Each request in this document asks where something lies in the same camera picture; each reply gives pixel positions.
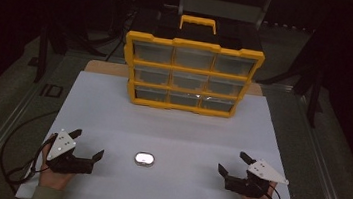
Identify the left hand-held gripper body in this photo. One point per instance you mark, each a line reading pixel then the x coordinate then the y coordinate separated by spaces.
pixel 68 164

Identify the yellow black drawer organizer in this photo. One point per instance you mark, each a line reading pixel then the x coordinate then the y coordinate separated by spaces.
pixel 191 44

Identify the black stand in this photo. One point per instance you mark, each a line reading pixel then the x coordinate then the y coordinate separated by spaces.
pixel 314 95
pixel 42 54

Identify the clear plastic drawer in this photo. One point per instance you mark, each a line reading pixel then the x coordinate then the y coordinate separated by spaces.
pixel 152 52

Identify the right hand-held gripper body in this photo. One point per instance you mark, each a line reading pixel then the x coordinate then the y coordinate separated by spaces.
pixel 245 186

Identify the metal floor rail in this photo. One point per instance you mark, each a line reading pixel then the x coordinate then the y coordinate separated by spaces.
pixel 321 163
pixel 3 126

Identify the person's left hand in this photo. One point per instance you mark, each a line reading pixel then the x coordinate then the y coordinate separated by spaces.
pixel 53 179

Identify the small silver oval case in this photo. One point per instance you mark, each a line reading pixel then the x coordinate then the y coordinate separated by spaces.
pixel 144 158

